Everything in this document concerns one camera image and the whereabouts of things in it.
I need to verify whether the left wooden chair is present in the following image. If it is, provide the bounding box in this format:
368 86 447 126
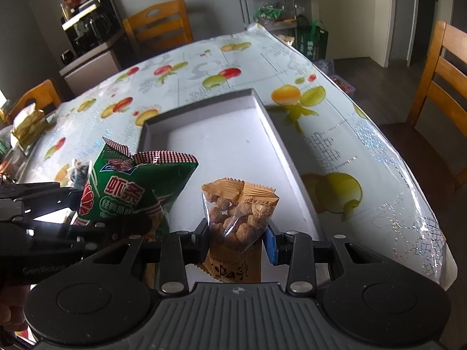
1 79 62 124

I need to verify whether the wooden chair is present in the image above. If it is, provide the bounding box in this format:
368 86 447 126
381 21 466 192
123 0 193 60
1 79 62 124

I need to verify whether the tan nut snack packet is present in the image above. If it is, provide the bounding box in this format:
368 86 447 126
200 178 279 283

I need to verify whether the green candy bag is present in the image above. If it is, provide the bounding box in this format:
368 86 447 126
253 2 284 23

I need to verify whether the green prawn cracker bag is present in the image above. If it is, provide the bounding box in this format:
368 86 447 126
74 137 198 241

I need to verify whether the far wooden chair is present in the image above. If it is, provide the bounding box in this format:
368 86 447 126
123 0 193 60

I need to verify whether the white cardboard box tray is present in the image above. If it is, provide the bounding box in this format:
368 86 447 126
138 89 324 240

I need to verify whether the green shopping bag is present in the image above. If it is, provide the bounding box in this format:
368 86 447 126
297 15 328 61

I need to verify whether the metal wire shelf cart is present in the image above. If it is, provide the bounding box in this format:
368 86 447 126
239 0 298 36

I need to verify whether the grey cabinet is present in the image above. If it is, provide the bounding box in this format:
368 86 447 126
59 30 131 97

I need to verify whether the yellow tissue pack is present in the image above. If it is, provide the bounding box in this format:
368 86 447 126
10 103 50 150

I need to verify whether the clear melon seed packet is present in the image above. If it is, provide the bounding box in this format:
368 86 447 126
68 161 90 190

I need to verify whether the right wooden chair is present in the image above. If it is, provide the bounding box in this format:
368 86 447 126
381 21 466 192

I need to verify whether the person's left hand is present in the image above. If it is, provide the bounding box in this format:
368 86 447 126
0 285 30 332

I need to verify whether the fruit pattern tablecloth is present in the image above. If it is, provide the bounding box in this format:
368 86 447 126
21 27 457 288

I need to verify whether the black coffee machine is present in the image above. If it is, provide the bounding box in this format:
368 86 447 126
62 0 122 57

